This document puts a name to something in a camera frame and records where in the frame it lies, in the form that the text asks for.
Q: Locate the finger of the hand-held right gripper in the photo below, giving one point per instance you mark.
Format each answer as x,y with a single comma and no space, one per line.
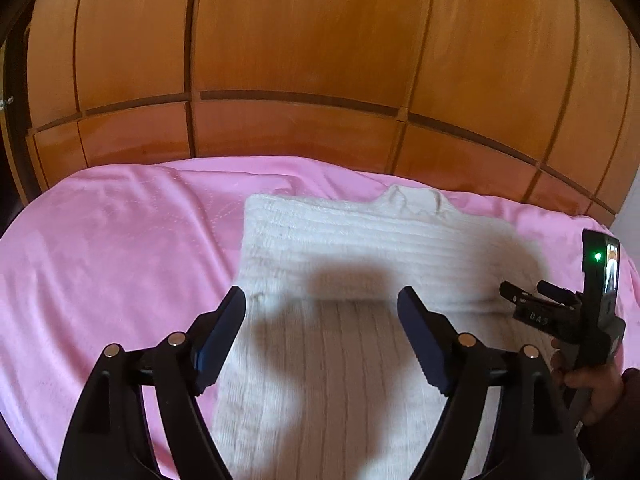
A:
556,294
515,294

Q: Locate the person's right forearm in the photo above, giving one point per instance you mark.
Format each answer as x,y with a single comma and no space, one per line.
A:
620,440

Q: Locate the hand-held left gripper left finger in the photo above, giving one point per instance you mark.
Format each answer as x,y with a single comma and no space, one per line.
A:
220,340

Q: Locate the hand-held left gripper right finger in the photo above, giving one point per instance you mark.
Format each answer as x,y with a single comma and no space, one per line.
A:
425,345

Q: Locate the person's right hand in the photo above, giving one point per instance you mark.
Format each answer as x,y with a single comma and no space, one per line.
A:
600,390

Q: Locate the white knit sweater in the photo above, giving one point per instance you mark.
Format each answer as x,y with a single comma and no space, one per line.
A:
350,240

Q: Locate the pink blanket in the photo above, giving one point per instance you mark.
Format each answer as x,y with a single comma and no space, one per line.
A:
125,240

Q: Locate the wooden wardrobe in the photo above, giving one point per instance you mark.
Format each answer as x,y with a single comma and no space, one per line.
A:
320,35

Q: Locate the metal wardrobe key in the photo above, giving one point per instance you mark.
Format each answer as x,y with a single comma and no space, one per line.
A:
6,103

